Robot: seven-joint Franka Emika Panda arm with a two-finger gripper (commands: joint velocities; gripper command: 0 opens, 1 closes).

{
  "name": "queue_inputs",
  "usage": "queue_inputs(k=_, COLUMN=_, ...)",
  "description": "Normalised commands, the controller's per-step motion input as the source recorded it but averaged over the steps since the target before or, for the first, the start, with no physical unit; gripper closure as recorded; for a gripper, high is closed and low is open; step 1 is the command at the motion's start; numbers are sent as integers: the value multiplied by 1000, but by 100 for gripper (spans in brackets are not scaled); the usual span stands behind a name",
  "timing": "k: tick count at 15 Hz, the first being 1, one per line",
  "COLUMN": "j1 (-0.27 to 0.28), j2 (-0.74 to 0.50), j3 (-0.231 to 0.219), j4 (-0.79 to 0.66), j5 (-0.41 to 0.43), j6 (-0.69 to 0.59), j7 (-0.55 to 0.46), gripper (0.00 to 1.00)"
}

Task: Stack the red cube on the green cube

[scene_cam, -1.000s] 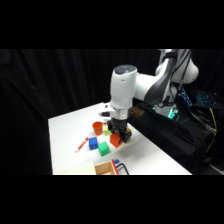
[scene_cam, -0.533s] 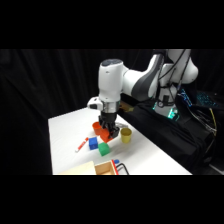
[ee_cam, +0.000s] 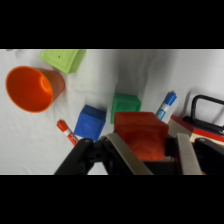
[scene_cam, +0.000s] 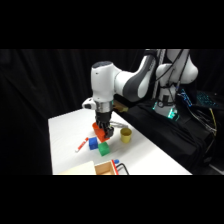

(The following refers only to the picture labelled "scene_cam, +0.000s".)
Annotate yellow cable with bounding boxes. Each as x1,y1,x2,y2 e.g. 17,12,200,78
208,107,218,137

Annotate blue lit keyboard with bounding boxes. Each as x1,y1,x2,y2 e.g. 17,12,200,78
195,91,218,108

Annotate black cloth covered stand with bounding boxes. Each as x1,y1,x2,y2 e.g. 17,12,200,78
114,99,224,175

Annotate blue cube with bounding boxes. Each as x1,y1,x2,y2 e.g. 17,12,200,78
88,136,99,151

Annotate tan tag on wrist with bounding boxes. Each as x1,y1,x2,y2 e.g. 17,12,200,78
113,103,129,113

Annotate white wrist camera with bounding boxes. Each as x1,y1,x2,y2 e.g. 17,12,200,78
81,97,96,111

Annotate wooden box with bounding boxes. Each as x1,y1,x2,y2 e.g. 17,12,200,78
94,160,118,176

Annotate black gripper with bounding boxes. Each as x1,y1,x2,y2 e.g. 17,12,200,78
94,111,115,140

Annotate black and red handle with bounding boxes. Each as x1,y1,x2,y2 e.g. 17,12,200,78
114,162,131,176

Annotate silver metal tongs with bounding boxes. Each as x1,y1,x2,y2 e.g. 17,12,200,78
111,120,130,129

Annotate red and white marker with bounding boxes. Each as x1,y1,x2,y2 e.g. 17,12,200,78
74,136,90,153

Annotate black curtain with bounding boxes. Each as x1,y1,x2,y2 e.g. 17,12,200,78
0,49,224,176

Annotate green cube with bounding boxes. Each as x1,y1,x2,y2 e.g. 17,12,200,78
97,141,111,157

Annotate yellow cup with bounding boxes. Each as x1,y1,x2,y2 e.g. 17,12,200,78
119,127,133,145

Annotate beige flat board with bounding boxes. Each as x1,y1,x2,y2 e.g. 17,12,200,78
54,160,98,176

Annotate red cube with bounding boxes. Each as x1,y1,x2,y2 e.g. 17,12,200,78
94,127,110,144

